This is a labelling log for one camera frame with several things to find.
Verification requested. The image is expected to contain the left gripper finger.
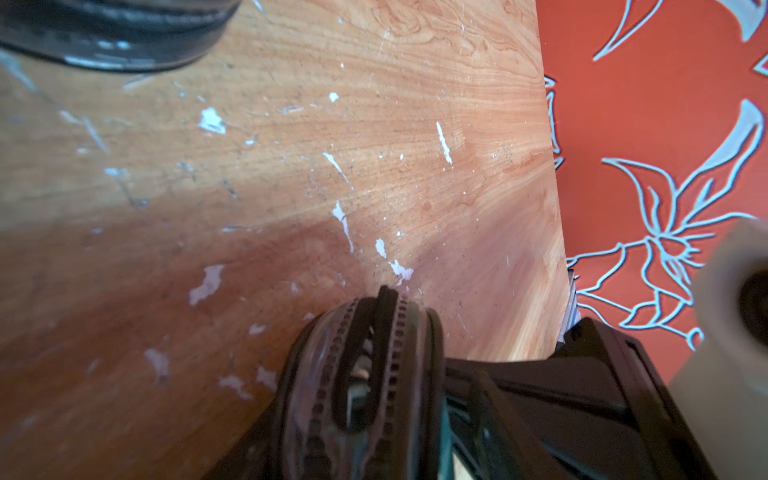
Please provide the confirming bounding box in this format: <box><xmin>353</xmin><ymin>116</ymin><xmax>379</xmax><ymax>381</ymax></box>
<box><xmin>445</xmin><ymin>318</ymin><xmax>715</xmax><ymax>479</ymax></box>

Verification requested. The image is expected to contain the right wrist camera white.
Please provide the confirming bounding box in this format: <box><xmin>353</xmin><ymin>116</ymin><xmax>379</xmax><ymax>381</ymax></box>
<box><xmin>669</xmin><ymin>220</ymin><xmax>767</xmax><ymax>479</ymax></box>

